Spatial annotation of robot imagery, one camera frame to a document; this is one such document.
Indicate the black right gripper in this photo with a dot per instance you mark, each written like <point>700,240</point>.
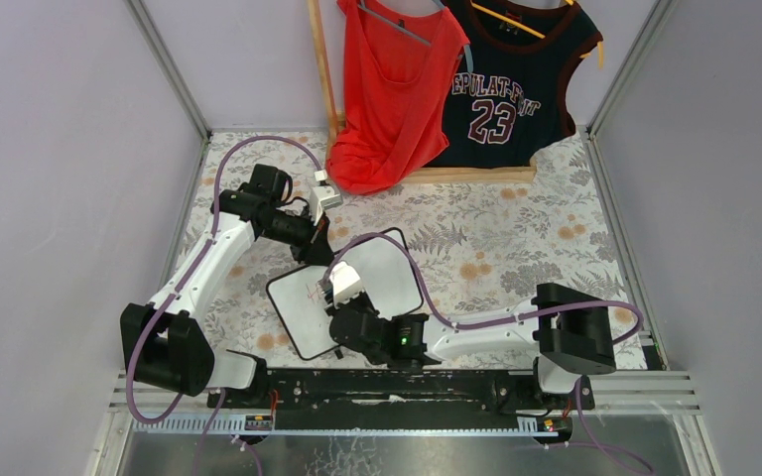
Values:
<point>342,313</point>

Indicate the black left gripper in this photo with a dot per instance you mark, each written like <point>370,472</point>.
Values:
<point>315,240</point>

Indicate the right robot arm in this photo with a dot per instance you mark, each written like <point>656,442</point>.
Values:
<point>569,330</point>

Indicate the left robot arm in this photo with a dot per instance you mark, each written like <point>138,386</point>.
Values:
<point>163,341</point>

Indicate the wooden clothes rack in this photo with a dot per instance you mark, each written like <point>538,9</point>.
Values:
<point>420,151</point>

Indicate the floral tablecloth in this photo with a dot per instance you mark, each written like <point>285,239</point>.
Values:
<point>478,245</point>

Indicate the red tank top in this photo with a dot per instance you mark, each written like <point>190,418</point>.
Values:
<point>394,98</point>

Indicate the navy number 23 jersey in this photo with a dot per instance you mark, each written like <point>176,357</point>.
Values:
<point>514,103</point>

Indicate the grey clothes hanger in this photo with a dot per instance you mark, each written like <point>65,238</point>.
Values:
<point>400,25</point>

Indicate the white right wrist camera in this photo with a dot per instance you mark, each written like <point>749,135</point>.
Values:
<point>340,284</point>

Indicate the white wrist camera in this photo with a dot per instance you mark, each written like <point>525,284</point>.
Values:
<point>324,196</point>
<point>340,284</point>

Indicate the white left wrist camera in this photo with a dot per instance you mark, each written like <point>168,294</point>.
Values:
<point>324,196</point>

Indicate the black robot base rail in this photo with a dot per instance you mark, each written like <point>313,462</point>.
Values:
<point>435,395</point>

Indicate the white slotted cable duct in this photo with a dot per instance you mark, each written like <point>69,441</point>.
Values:
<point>255,424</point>

